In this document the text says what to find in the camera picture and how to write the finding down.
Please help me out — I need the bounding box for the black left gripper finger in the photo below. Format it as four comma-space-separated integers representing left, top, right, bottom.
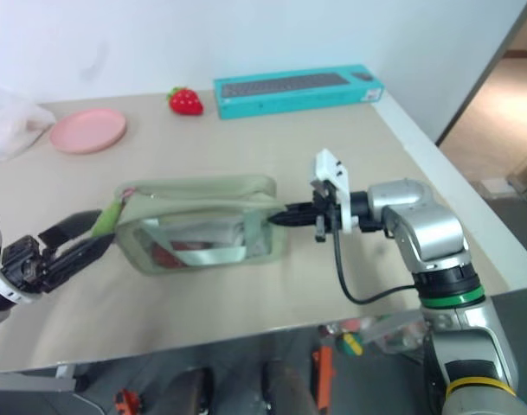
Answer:
41, 233, 116, 293
37, 209, 103, 251

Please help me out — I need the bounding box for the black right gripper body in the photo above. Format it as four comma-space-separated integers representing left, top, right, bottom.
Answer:
309, 179, 343, 244

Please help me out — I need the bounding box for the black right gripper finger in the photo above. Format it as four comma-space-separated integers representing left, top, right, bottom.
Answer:
267, 201, 318, 227

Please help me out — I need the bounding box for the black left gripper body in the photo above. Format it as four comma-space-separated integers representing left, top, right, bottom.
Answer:
0, 234, 50, 294

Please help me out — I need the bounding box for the green plush keychain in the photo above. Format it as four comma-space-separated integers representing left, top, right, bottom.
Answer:
91, 188, 137, 239

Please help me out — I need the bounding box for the green transparent zipper pouch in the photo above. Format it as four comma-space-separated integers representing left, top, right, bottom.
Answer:
114, 173, 291, 278

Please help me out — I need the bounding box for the red strawberry plush toy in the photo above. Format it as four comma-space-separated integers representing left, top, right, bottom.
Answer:
166, 86, 205, 116

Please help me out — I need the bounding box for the pink round plate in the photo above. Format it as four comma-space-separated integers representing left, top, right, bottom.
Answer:
48, 107, 128, 156

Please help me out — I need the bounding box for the white plastic bag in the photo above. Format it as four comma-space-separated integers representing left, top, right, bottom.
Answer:
0, 87, 56, 163

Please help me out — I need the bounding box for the teal keyboard box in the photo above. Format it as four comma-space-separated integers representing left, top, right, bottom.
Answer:
213, 64, 385, 121

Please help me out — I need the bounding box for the green yellow round toy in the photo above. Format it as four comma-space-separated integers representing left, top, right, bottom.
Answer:
335, 331, 363, 357

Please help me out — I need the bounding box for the clear plastic toy bin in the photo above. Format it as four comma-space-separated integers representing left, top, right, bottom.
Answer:
361, 311, 429, 355

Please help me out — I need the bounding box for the orange black toy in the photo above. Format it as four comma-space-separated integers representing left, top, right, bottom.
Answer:
112, 387, 141, 415

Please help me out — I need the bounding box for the orange tool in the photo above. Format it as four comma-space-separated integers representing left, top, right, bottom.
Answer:
311, 336, 337, 411

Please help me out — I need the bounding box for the dark rounded robot foot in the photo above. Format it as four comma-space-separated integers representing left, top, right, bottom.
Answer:
158, 366, 215, 415
260, 358, 318, 415

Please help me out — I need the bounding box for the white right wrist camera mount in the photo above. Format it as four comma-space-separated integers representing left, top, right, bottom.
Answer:
312, 148, 360, 234

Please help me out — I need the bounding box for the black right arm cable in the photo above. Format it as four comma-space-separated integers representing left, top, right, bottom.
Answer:
331, 224, 420, 305

